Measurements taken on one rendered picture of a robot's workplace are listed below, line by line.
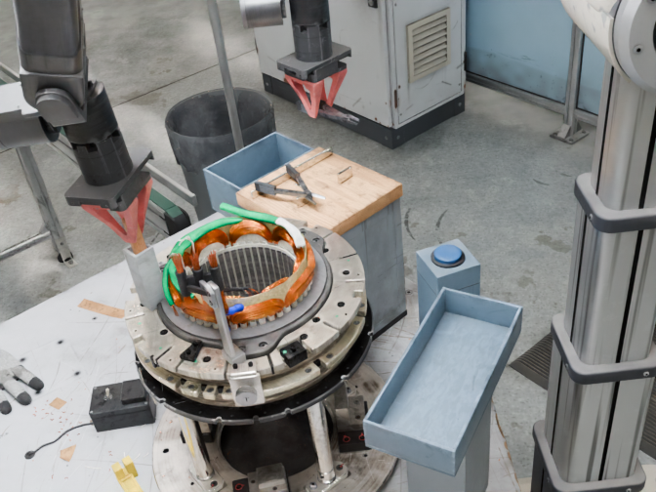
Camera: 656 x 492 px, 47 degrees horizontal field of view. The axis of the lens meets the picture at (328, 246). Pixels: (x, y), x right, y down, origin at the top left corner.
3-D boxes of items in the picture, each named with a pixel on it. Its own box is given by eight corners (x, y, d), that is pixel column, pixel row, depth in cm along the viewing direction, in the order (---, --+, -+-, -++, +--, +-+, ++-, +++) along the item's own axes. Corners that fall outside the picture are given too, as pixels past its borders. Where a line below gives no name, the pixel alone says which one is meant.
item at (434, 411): (455, 594, 97) (454, 452, 80) (378, 561, 102) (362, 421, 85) (513, 448, 114) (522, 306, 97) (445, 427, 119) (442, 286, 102)
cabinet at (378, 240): (263, 320, 143) (239, 204, 127) (334, 271, 152) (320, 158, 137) (334, 370, 131) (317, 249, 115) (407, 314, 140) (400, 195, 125)
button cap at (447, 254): (441, 267, 110) (441, 263, 109) (429, 253, 113) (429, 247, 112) (467, 260, 111) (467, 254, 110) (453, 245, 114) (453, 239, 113)
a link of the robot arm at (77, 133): (95, 92, 79) (104, 66, 83) (30, 102, 79) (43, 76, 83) (116, 148, 83) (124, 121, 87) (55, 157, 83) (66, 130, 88)
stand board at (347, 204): (237, 204, 127) (234, 192, 126) (320, 157, 137) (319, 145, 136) (318, 250, 115) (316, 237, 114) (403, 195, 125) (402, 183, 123)
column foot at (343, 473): (303, 487, 110) (302, 483, 109) (338, 461, 113) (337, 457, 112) (315, 500, 108) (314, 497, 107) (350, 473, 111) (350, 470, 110)
